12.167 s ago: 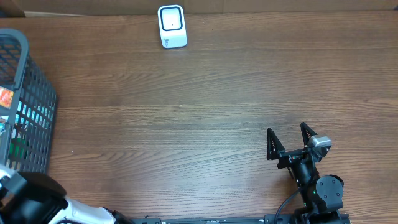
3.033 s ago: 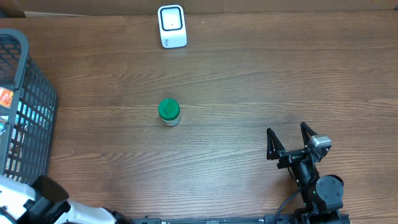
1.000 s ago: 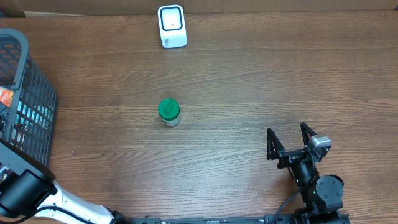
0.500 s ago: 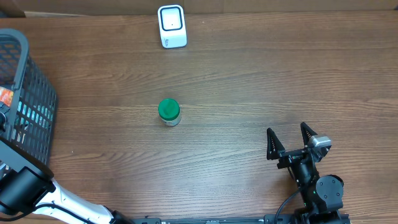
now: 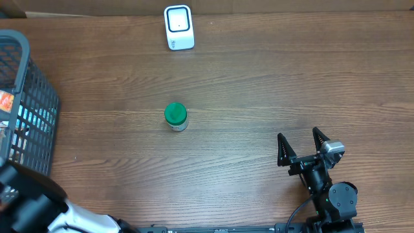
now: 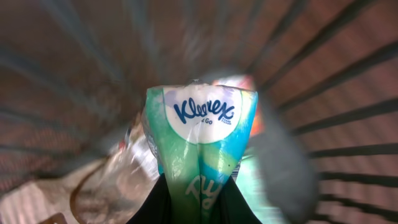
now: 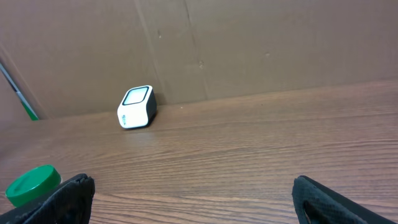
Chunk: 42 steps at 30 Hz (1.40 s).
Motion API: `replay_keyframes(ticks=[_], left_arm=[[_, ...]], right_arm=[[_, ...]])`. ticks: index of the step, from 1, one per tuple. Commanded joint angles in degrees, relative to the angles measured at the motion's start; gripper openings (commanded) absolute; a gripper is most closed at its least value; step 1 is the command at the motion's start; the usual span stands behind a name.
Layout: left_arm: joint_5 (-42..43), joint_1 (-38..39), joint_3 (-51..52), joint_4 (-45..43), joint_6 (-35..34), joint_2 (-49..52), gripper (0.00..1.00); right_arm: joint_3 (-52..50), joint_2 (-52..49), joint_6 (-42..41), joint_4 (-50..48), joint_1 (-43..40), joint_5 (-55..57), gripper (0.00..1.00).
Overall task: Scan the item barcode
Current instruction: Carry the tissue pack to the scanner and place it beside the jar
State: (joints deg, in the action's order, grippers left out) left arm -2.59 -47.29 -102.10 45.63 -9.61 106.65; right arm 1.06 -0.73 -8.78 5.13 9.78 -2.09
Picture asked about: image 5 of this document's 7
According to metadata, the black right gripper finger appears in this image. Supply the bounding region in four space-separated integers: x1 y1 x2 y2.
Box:
278 133 297 166
312 127 330 152

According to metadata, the green lid jar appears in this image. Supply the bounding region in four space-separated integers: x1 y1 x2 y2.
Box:
164 102 188 131

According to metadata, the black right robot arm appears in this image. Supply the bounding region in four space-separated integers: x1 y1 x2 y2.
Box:
274 127 365 233

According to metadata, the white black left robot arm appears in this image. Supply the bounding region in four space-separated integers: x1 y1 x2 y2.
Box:
1 161 138 233

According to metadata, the white barcode scanner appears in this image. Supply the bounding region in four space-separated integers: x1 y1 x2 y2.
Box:
164 5 195 50

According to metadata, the dark mesh basket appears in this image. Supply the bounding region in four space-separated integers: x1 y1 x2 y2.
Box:
1 29 61 175

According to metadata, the orange packet in basket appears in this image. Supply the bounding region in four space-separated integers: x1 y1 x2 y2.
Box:
0 90 14 113

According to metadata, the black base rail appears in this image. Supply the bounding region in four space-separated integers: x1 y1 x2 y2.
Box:
135 222 366 233

